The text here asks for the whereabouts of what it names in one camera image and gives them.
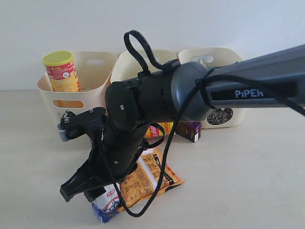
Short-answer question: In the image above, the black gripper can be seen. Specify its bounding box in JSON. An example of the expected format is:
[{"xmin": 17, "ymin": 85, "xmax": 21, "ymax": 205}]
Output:
[{"xmin": 60, "ymin": 138, "xmax": 126, "ymax": 202}]

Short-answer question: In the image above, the white blue milk carton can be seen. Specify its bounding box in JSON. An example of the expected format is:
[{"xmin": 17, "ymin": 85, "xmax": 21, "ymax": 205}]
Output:
[{"xmin": 91, "ymin": 184, "xmax": 121, "ymax": 223}]

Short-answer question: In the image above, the orange noodle packet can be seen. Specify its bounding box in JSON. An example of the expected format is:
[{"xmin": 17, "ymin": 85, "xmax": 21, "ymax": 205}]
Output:
[{"xmin": 120, "ymin": 147, "xmax": 185, "ymax": 208}]

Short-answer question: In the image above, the pink Lays chips can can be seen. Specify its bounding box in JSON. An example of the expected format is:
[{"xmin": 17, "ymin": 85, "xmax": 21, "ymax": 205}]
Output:
[{"xmin": 145, "ymin": 122, "xmax": 173, "ymax": 138}]

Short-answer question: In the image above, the purple small box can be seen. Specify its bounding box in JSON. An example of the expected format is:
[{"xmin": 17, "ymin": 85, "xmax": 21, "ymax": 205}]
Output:
[{"xmin": 175, "ymin": 122, "xmax": 202, "ymax": 143}]

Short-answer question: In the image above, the yellow chips can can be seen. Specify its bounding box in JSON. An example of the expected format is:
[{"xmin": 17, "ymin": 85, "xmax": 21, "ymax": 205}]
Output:
[{"xmin": 42, "ymin": 50, "xmax": 81, "ymax": 93}]

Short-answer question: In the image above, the blue black noodle packet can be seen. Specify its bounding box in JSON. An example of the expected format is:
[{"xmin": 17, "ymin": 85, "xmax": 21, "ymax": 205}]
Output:
[{"xmin": 198, "ymin": 59, "xmax": 220, "ymax": 70}]

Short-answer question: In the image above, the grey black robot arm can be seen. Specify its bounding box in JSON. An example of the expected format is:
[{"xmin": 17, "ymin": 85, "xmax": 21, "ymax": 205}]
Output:
[{"xmin": 60, "ymin": 45, "xmax": 305, "ymax": 201}]

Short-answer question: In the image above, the cream bin triangle mark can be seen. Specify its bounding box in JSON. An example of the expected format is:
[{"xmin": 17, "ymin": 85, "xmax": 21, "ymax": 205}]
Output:
[{"xmin": 37, "ymin": 52, "xmax": 118, "ymax": 126}]

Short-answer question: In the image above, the cream bin square mark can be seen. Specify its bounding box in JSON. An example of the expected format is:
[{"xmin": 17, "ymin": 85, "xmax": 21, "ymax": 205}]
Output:
[{"xmin": 111, "ymin": 49, "xmax": 177, "ymax": 83}]

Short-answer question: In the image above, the cream bin circle mark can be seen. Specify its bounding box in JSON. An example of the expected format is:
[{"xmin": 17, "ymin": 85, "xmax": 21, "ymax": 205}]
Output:
[{"xmin": 178, "ymin": 47, "xmax": 246, "ymax": 129}]

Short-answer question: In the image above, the black cable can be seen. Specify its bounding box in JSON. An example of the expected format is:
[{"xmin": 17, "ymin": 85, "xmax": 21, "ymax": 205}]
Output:
[{"xmin": 116, "ymin": 30, "xmax": 305, "ymax": 218}]

